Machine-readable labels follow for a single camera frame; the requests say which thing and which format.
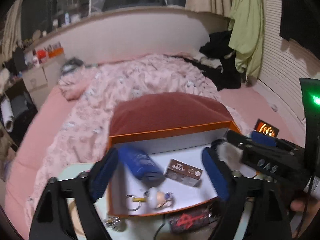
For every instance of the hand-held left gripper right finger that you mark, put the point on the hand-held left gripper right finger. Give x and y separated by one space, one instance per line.
215 175

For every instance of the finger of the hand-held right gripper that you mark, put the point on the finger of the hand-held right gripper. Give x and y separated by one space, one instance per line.
237 138
262 138

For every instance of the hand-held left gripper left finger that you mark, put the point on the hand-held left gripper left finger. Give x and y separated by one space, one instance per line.
105 172

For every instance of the beige furry pom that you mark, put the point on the beige furry pom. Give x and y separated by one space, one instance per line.
228 155

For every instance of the small brown box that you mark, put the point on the small brown box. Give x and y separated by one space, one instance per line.
183 172

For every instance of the blue plastic case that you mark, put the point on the blue plastic case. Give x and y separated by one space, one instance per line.
142 162

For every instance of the black pouch with red print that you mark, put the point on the black pouch with red print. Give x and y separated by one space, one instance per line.
190 218

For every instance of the orange cardboard box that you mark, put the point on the orange cardboard box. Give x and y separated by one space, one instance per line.
175 130

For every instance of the person's right hand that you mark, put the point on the person's right hand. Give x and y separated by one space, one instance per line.
298 206

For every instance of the silver metal clip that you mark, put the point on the silver metal clip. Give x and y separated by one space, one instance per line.
113 222

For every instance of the red-brown pillow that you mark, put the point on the red-brown pillow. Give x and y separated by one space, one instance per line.
172 112

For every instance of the black clothes pile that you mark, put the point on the black clothes pile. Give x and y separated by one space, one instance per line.
225 62

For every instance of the pink printed blanket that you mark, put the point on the pink printed blanket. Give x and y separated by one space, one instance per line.
125 80

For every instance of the green hanging garment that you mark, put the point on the green hanging garment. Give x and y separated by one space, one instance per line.
247 30

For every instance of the white paper roll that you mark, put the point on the white paper roll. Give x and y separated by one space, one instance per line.
7 117

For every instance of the grey bundled item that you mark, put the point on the grey bundled item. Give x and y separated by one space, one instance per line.
72 64

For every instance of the white storage box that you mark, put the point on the white storage box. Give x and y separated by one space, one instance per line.
35 78

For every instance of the black hanging item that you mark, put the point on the black hanging item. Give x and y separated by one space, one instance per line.
300 22

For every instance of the small orange shelf box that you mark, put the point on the small orange shelf box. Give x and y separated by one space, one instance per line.
55 51

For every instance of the red shelf item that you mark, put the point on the red shelf item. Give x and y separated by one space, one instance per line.
41 55

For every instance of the white bottle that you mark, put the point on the white bottle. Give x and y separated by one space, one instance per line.
67 19

